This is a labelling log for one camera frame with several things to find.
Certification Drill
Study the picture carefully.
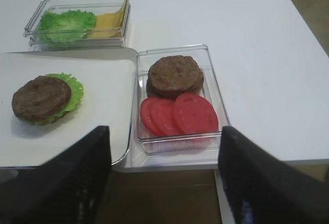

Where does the brown burger patty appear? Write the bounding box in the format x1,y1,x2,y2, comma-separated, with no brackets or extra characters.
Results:
145,67,205,100
148,55,200,91
11,76,71,122

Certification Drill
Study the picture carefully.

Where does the green lettuce leaf on bun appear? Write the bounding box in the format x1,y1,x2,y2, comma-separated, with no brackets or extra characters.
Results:
18,73,84,125

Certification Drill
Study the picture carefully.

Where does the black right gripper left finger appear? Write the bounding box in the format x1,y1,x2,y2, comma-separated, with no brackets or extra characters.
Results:
1,126,112,223

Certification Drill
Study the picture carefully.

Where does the red tomato slice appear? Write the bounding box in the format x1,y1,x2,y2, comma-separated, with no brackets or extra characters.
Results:
140,97,163,137
150,99,182,136
173,92,219,134

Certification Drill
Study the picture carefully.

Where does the red tomato slice middle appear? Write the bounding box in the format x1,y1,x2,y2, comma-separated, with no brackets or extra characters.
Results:
150,99,182,136

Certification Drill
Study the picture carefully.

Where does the white serving tray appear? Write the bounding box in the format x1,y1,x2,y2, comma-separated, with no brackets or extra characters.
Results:
1,49,136,168

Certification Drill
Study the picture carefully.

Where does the clear lettuce and cheese container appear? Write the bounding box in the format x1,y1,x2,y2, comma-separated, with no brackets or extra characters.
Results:
24,0,130,50

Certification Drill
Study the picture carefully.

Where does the red tomato slice left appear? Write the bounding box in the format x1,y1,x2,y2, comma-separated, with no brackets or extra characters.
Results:
140,97,163,137

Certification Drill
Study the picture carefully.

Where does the clear patty and tomato container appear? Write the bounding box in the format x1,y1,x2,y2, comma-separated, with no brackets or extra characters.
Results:
130,44,230,156

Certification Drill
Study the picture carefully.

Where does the yellow cheese slice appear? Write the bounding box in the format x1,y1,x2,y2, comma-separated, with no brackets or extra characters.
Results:
87,0,128,39

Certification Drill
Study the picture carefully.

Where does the red tomato slice front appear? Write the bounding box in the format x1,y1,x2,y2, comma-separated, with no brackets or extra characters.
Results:
173,92,219,134

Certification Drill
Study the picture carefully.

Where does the brown bottom bun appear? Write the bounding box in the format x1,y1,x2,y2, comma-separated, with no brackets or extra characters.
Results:
38,111,69,125

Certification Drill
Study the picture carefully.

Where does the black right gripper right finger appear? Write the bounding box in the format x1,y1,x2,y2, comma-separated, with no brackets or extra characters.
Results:
218,126,328,223

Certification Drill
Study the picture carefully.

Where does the green lettuce leaf in container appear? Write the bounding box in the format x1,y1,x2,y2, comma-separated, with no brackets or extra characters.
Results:
38,10,97,47

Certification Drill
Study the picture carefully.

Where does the brown burger patty top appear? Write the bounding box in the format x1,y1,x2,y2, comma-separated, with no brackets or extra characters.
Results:
148,55,200,91

